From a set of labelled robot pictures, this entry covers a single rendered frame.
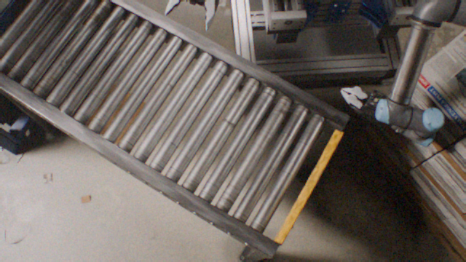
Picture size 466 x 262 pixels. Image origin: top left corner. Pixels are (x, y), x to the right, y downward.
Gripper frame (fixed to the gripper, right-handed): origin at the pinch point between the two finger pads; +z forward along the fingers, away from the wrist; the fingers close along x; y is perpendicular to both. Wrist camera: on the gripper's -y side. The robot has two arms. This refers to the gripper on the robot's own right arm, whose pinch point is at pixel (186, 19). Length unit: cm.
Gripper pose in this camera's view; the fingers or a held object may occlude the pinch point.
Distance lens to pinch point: 123.3
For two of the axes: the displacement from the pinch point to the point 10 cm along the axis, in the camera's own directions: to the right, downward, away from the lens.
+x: -9.2, -3.8, -0.3
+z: -3.6, 8.9, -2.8
